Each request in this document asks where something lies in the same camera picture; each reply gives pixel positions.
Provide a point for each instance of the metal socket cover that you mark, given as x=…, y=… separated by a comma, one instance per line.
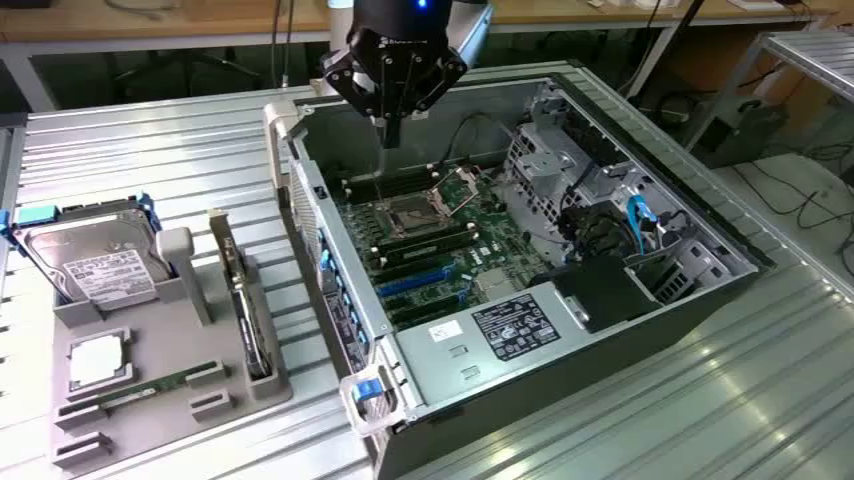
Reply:
x=456, y=185

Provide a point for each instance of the green RAM stick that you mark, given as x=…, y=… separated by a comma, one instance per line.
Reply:
x=160, y=384

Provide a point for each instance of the CPU socket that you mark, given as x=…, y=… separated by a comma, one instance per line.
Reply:
x=409, y=217

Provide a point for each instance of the black open PC case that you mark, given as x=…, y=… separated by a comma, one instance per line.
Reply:
x=533, y=400

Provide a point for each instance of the black RAM slot bank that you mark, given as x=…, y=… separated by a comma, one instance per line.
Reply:
x=386, y=184

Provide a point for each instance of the black plastic shroud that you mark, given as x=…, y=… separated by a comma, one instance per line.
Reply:
x=593, y=295

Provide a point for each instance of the silver CPU chip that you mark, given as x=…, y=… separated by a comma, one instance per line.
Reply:
x=96, y=360

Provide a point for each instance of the silver hard disk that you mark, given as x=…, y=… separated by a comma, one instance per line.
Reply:
x=93, y=260

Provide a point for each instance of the black graphics card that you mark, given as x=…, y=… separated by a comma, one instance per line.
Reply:
x=246, y=320

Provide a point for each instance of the grey plastic parts rack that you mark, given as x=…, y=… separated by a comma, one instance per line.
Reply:
x=166, y=340

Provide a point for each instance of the blue expansion slot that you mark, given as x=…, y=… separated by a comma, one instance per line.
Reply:
x=413, y=284

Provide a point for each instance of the grey power supply unit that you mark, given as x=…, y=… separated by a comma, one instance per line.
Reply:
x=453, y=360

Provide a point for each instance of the silver chipset heatsink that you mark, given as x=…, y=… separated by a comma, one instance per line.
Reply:
x=500, y=289

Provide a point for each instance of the metal slat side table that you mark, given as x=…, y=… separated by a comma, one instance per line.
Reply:
x=807, y=55

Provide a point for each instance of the blue disk caddy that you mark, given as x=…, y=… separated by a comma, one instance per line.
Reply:
x=36, y=215

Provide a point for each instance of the black installed RAM stick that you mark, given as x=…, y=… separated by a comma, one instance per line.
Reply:
x=420, y=240
x=429, y=252

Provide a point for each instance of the long wooden desk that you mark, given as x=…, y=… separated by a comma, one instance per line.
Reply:
x=200, y=25

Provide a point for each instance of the green motherboard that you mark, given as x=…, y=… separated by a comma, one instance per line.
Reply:
x=496, y=235

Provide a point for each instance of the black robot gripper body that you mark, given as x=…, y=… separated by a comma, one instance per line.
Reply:
x=400, y=25

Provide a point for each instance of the grey metal disk bay cage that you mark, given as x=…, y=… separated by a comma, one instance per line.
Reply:
x=540, y=165

